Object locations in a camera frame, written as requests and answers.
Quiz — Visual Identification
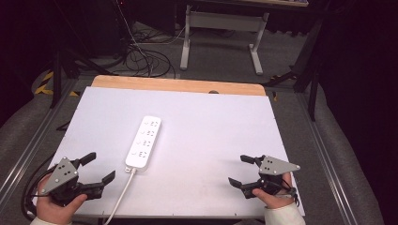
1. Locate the tangle of black cables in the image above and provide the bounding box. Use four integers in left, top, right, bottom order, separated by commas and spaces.
122, 42, 176, 79

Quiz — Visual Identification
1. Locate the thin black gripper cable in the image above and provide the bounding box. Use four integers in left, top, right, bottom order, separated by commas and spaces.
281, 177, 300, 208

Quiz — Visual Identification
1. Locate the person's right hand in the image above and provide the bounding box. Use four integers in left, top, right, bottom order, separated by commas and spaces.
252, 172, 298, 210

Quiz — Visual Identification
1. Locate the white power strip cable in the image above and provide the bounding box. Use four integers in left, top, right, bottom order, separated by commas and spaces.
102, 168, 138, 225

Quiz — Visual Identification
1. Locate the white board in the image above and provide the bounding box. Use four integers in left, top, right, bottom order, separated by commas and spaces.
32, 86, 306, 219

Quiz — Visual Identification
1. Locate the wooden table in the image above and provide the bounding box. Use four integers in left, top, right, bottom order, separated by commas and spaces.
90, 74, 267, 97

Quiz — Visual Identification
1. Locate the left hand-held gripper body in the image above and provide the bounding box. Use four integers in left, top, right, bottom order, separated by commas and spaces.
39, 157, 106, 208

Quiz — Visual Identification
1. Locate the white power strip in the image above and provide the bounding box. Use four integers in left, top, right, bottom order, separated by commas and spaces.
125, 115, 162, 173

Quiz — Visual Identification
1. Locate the aluminium rail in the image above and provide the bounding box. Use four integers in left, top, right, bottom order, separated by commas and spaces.
295, 92, 359, 225
0, 78, 80, 203

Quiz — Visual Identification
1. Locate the person's left hand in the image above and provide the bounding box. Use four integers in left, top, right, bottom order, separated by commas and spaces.
35, 174, 89, 225

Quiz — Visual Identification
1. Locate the white desk frame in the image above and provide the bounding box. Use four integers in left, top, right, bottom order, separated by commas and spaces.
179, 4, 270, 76

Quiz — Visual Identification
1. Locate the black metal stand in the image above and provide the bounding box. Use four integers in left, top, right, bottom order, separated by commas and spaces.
49, 0, 120, 110
265, 8, 328, 122

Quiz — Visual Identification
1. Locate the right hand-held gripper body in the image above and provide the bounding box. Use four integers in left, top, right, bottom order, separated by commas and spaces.
242, 155, 301, 200

